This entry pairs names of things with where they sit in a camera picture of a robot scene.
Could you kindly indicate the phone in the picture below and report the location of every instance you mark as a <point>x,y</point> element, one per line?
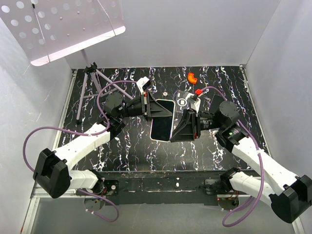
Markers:
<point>161,128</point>

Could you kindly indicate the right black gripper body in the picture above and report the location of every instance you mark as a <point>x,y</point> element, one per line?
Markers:
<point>204,122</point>

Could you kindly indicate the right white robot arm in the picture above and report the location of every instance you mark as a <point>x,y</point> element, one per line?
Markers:
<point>288,194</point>

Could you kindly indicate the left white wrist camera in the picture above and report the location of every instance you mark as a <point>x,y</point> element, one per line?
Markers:
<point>143,84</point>

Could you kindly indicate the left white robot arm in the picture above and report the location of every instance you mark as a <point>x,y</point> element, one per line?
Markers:
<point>54,169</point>

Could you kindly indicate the black front mounting rail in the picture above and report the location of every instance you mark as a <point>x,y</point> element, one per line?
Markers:
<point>164,187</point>

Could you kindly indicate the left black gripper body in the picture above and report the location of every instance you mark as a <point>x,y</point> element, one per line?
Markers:
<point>136,108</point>

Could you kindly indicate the orange curved plastic part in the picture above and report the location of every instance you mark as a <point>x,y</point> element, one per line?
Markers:
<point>191,78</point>

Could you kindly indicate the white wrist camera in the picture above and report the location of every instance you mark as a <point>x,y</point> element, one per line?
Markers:
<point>193,100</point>
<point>143,84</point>

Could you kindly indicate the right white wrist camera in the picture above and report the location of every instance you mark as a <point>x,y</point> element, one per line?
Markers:
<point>193,100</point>

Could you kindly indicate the clear phone case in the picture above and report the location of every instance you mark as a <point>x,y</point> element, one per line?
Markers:
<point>180,101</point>

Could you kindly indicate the perforated white music stand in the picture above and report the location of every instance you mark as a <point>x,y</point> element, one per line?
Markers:
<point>35,38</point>

